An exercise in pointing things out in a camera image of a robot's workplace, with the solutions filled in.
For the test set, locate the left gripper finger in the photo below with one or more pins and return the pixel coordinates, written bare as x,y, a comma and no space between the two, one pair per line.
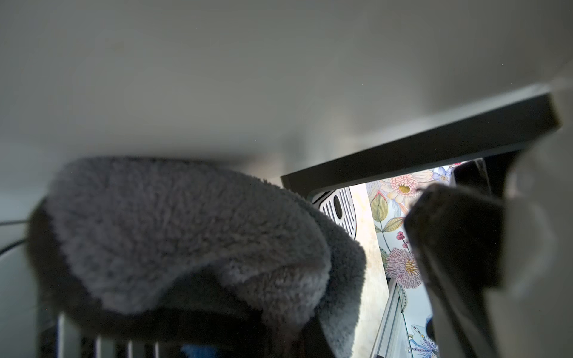
455,233

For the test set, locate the grey cleaning cloth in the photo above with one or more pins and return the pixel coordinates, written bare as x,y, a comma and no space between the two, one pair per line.
184,252

